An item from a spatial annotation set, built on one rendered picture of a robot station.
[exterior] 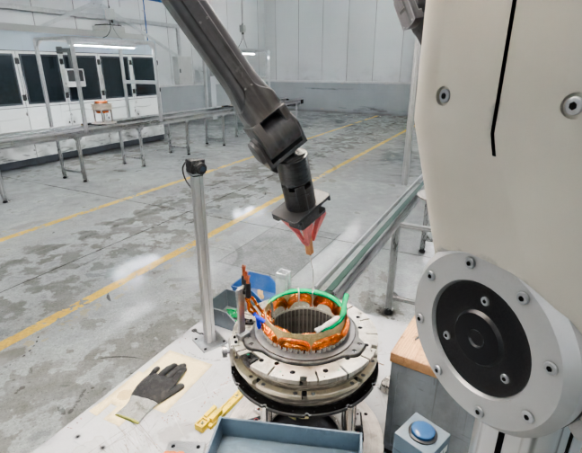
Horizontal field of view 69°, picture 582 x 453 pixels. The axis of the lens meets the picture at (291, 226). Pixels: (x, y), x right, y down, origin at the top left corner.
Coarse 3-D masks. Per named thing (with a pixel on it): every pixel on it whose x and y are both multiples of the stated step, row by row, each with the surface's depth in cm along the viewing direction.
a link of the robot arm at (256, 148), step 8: (296, 120) 68; (304, 136) 70; (248, 144) 67; (256, 144) 66; (296, 144) 70; (256, 152) 66; (264, 152) 67; (288, 152) 70; (264, 160) 68; (272, 160) 70; (280, 160) 69; (272, 168) 69
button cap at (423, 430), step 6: (414, 426) 74; (420, 426) 74; (426, 426) 74; (432, 426) 74; (414, 432) 73; (420, 432) 73; (426, 432) 73; (432, 432) 73; (420, 438) 72; (426, 438) 72; (432, 438) 72
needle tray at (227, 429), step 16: (224, 432) 75; (240, 432) 74; (256, 432) 73; (272, 432) 73; (288, 432) 72; (304, 432) 72; (320, 432) 71; (336, 432) 71; (352, 432) 70; (208, 448) 68; (224, 448) 72; (240, 448) 72; (256, 448) 72; (272, 448) 72; (288, 448) 72; (304, 448) 72; (320, 448) 72; (336, 448) 72; (352, 448) 72
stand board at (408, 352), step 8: (408, 328) 99; (416, 328) 99; (408, 336) 96; (416, 336) 96; (400, 344) 93; (408, 344) 93; (416, 344) 93; (392, 352) 90; (400, 352) 90; (408, 352) 90; (416, 352) 90; (392, 360) 91; (400, 360) 90; (408, 360) 89; (416, 360) 88; (424, 360) 88; (416, 368) 88; (424, 368) 87; (432, 376) 87
